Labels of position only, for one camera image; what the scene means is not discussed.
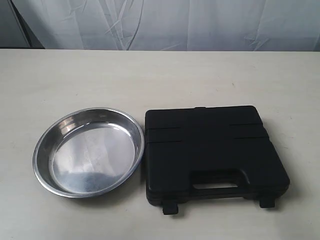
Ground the black plastic tool case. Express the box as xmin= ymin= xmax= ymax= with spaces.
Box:
xmin=144 ymin=105 xmax=290 ymax=215

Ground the round stainless steel pan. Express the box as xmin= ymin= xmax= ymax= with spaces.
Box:
xmin=32 ymin=107 xmax=145 ymax=199

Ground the white wrinkled backdrop curtain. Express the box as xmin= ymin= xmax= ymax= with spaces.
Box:
xmin=13 ymin=0 xmax=320 ymax=52

